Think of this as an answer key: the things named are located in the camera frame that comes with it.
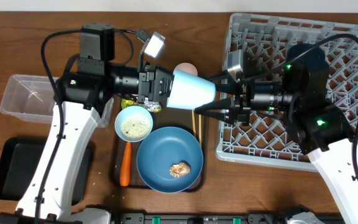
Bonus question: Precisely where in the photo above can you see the dark brown serving tray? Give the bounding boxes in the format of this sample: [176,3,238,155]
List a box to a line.
[128,108,206,192]

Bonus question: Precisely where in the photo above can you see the pink plastic cup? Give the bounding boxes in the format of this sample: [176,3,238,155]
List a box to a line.
[175,63,198,76]

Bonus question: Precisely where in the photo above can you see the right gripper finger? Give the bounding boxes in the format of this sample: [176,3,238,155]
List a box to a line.
[208,70,237,93]
[195,98,234,122]

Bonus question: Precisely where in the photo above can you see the grey plastic dishwasher rack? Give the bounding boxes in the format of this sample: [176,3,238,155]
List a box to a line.
[216,13,358,172]

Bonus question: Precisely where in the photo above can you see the clear plastic waste bin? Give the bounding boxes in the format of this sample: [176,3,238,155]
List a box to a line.
[0,73,114,128]

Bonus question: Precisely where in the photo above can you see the black waste tray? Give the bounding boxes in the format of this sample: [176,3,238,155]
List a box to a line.
[0,138,95,205]

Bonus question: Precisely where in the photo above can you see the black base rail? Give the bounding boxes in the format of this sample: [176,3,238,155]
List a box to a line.
[111,213,287,224]

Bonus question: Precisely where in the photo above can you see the orange carrot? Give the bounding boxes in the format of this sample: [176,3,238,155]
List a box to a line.
[119,142,132,187]

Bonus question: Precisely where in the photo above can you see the brown food scrap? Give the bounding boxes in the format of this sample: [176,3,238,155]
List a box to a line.
[169,162,191,178]

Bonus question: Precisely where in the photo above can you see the left wooden chopstick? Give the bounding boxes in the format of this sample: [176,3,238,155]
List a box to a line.
[191,110,196,137]

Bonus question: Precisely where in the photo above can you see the light blue small bowl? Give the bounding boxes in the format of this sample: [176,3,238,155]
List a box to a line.
[114,106,154,142]

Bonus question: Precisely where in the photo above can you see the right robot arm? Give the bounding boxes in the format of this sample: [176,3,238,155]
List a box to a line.
[195,44,358,223]

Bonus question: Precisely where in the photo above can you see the light blue plastic cup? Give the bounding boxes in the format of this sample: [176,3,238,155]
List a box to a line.
[167,70,216,110]

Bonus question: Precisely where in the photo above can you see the large blue plate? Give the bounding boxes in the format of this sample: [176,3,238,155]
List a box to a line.
[136,126,204,194]

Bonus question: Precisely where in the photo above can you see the yellow green snack wrapper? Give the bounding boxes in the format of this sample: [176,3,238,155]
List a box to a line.
[121,100,162,113]

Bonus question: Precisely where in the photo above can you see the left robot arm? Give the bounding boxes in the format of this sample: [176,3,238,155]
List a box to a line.
[0,22,174,224]

